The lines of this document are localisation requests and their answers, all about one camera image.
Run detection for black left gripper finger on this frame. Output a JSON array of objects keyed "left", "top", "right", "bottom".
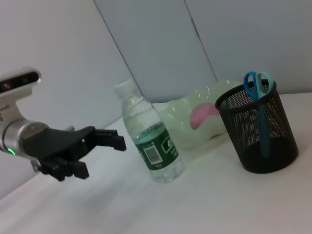
[
  {"left": 70, "top": 159, "right": 90, "bottom": 180},
  {"left": 94, "top": 129, "right": 127, "bottom": 152}
]

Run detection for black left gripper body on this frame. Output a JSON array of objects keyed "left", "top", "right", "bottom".
[{"left": 21, "top": 126, "right": 96, "bottom": 182}]

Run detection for clear green-label water bottle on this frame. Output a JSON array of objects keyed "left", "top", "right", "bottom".
[{"left": 114, "top": 79, "right": 186, "bottom": 184}]

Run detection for pink peach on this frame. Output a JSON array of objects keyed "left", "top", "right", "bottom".
[{"left": 189, "top": 102, "right": 221, "bottom": 131}]

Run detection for blue scissors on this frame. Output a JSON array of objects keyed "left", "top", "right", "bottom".
[{"left": 243, "top": 71, "right": 274, "bottom": 158}]

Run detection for pale green glass fruit plate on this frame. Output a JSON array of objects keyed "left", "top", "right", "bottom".
[{"left": 156, "top": 79, "right": 244, "bottom": 150}]

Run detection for black mesh pen cup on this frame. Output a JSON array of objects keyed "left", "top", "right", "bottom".
[{"left": 214, "top": 79, "right": 299, "bottom": 174}]

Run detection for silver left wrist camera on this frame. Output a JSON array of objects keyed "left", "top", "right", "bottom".
[{"left": 0, "top": 67, "right": 42, "bottom": 98}]

